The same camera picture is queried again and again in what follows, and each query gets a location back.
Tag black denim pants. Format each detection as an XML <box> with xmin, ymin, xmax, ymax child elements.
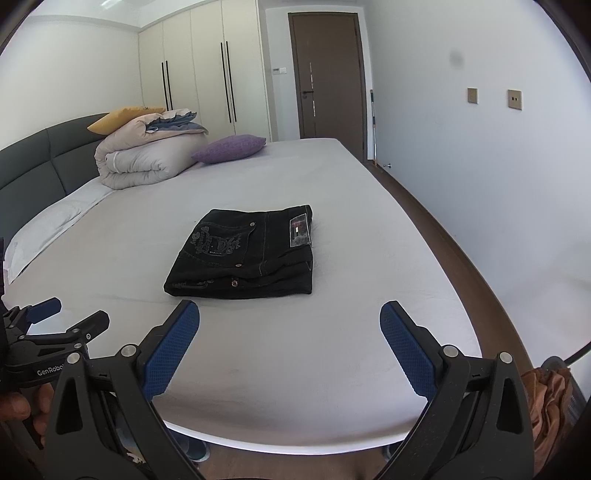
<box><xmin>163</xmin><ymin>204</ymin><xmax>315</xmax><ymax>299</ymax></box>

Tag grey padded headboard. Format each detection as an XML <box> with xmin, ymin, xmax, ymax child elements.
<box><xmin>0</xmin><ymin>113</ymin><xmax>112</xmax><ymax>245</ymax></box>

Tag bed with white sheet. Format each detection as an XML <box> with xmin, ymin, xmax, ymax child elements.
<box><xmin>2</xmin><ymin>137</ymin><xmax>483</xmax><ymax>455</ymax></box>

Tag cream wardrobe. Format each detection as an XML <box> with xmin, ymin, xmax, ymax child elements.
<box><xmin>139</xmin><ymin>0</ymin><xmax>272</xmax><ymax>143</ymax></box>

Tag brown cloth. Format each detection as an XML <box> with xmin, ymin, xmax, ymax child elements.
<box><xmin>522</xmin><ymin>367</ymin><xmax>573</xmax><ymax>462</ymax></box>

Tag purple pillow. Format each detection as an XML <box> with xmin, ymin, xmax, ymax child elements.
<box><xmin>191</xmin><ymin>135</ymin><xmax>267</xmax><ymax>164</ymax></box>

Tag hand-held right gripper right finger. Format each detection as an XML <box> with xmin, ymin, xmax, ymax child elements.
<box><xmin>379</xmin><ymin>300</ymin><xmax>548</xmax><ymax>480</ymax></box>

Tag light blue slipper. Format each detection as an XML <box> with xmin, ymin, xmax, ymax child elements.
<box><xmin>182</xmin><ymin>436</ymin><xmax>212</xmax><ymax>463</ymax></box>

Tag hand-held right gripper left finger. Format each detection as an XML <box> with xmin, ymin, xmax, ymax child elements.
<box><xmin>41</xmin><ymin>299</ymin><xmax>201</xmax><ymax>480</ymax></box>

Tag folded blue grey blanket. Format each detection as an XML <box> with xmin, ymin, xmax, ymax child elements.
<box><xmin>145</xmin><ymin>113</ymin><xmax>209</xmax><ymax>136</ymax></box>

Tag person's left hand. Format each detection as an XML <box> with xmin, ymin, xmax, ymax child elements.
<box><xmin>0</xmin><ymin>383</ymin><xmax>57</xmax><ymax>438</ymax></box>

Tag yellow pillow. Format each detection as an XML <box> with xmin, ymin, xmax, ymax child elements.
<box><xmin>88</xmin><ymin>107</ymin><xmax>166</xmax><ymax>136</ymax></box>

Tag white pole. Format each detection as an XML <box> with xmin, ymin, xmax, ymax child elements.
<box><xmin>369</xmin><ymin>90</ymin><xmax>380</xmax><ymax>162</ymax></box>

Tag white pillow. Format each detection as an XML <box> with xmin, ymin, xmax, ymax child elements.
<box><xmin>7</xmin><ymin>187</ymin><xmax>118</xmax><ymax>282</ymax></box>

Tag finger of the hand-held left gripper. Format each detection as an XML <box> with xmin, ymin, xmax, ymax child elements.
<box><xmin>21</xmin><ymin>311</ymin><xmax>110</xmax><ymax>357</ymax></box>
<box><xmin>1</xmin><ymin>297</ymin><xmax>62</xmax><ymax>334</ymax></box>

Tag folded beige duvet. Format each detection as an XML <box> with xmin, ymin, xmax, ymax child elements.
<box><xmin>95</xmin><ymin>109</ymin><xmax>208</xmax><ymax>190</ymax></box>

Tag brown door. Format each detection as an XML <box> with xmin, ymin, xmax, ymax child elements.
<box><xmin>288</xmin><ymin>12</ymin><xmax>370</xmax><ymax>160</ymax></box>

